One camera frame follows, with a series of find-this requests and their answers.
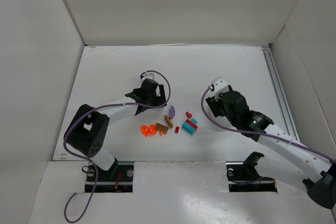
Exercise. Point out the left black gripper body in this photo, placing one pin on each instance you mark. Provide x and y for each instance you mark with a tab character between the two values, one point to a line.
159	97

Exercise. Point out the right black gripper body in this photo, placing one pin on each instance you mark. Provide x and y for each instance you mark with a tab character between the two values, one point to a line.
212	105

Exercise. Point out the purple curved lego piece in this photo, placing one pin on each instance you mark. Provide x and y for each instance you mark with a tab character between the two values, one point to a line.
172	112

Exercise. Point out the small brown lego plate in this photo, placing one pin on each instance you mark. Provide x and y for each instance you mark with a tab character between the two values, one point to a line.
168	121

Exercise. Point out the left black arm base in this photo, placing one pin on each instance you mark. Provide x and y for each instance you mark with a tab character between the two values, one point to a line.
119	179

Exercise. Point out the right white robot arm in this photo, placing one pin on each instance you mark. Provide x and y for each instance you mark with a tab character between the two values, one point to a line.
306	169

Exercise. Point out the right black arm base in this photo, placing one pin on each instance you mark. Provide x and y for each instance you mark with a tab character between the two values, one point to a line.
243	177

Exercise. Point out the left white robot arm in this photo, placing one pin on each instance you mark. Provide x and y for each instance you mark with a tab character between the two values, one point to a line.
86	133

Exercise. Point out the brown lego brick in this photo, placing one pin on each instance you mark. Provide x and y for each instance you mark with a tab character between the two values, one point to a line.
161	128

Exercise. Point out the red sloped lego piece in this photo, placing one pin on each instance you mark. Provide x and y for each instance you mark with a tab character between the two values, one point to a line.
188	114

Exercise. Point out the orange round lego piece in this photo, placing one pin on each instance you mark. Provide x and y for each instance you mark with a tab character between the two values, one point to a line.
145	130

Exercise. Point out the teal and red lego stack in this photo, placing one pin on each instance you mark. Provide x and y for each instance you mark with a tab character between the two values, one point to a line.
190	126

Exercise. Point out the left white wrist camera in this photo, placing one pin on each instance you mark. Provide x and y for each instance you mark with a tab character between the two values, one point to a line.
147	75

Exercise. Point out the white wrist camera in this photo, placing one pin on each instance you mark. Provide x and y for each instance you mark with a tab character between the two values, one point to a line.
147	75
218	86

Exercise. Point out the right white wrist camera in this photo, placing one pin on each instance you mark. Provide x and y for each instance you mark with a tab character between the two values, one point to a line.
218	86

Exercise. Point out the aluminium rail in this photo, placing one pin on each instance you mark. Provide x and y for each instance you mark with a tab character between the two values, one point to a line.
280	93

